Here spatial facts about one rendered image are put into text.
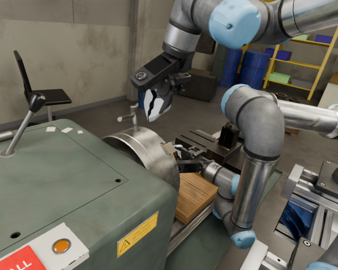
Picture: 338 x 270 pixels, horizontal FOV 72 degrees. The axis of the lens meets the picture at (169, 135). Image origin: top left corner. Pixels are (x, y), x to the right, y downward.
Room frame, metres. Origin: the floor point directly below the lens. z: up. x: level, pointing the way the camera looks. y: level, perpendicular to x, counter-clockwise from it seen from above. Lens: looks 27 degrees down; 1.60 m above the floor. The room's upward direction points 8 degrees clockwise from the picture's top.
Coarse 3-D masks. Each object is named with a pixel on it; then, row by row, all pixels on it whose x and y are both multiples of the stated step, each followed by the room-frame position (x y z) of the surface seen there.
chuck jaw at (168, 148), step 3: (162, 144) 0.66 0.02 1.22; (165, 144) 0.67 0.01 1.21; (168, 144) 0.70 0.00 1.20; (171, 144) 0.70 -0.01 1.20; (162, 147) 0.65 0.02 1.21; (165, 147) 0.66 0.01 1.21; (168, 147) 0.69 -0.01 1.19; (171, 147) 0.69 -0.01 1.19; (165, 150) 0.65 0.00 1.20; (168, 150) 0.66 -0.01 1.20; (171, 150) 0.68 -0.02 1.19; (174, 150) 0.69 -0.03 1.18; (165, 153) 0.64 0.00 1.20; (168, 153) 0.65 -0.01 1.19
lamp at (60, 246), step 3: (57, 243) 0.24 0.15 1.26; (60, 243) 0.24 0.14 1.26; (63, 243) 0.24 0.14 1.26; (66, 243) 0.24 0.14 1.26; (54, 246) 0.23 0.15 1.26; (57, 246) 0.23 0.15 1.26; (60, 246) 0.23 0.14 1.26; (63, 246) 0.23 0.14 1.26; (66, 246) 0.23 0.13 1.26; (54, 249) 0.23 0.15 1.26; (57, 249) 0.23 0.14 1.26; (60, 249) 0.23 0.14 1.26; (63, 249) 0.23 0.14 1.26; (66, 249) 0.23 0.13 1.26
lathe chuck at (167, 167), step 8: (144, 128) 0.72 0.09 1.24; (136, 136) 0.65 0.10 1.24; (144, 136) 0.66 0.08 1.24; (152, 136) 0.68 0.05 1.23; (144, 144) 0.62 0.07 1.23; (152, 144) 0.64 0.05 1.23; (152, 152) 0.61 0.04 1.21; (160, 152) 0.63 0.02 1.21; (160, 160) 0.60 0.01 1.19; (168, 160) 0.62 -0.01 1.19; (160, 168) 0.58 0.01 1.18; (168, 168) 0.60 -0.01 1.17; (176, 168) 0.62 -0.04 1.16; (160, 176) 0.57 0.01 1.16; (168, 176) 0.59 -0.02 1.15; (176, 176) 0.61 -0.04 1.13; (176, 184) 0.61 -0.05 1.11
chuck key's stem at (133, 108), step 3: (132, 108) 0.69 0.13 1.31; (135, 108) 0.70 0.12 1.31; (132, 111) 0.69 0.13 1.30; (135, 111) 0.70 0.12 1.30; (135, 114) 0.69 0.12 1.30; (135, 117) 0.69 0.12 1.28; (132, 120) 0.69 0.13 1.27; (135, 120) 0.69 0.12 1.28; (132, 123) 0.69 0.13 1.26; (135, 123) 0.69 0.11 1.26; (135, 126) 0.69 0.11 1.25; (135, 129) 0.69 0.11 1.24
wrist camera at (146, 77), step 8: (160, 56) 0.55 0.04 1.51; (168, 56) 0.55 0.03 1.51; (152, 64) 0.53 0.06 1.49; (160, 64) 0.53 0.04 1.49; (168, 64) 0.53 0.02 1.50; (176, 64) 0.54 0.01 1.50; (136, 72) 0.51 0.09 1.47; (144, 72) 0.51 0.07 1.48; (152, 72) 0.51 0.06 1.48; (160, 72) 0.51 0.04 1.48; (168, 72) 0.53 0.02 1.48; (136, 80) 0.50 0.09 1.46; (144, 80) 0.49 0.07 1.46; (152, 80) 0.50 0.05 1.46; (144, 88) 0.49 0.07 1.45
